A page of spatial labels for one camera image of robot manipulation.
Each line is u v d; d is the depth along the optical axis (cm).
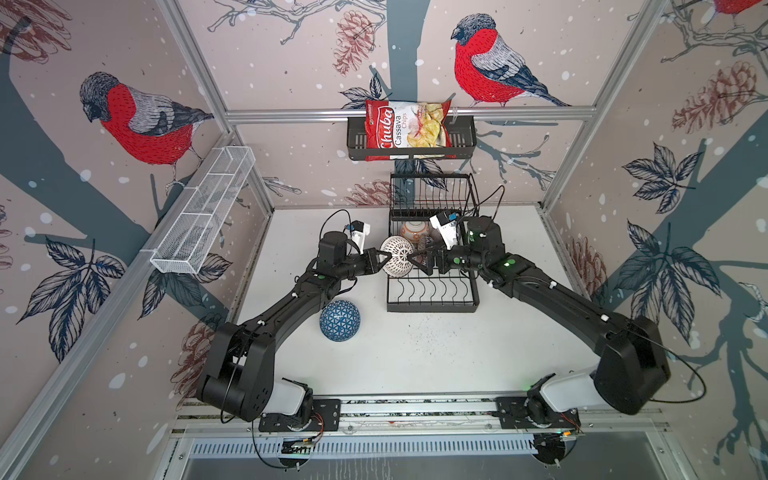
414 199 121
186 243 71
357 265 72
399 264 81
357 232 77
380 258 80
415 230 105
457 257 68
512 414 73
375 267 73
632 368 41
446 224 69
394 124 87
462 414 75
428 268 68
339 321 88
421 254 69
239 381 42
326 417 73
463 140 95
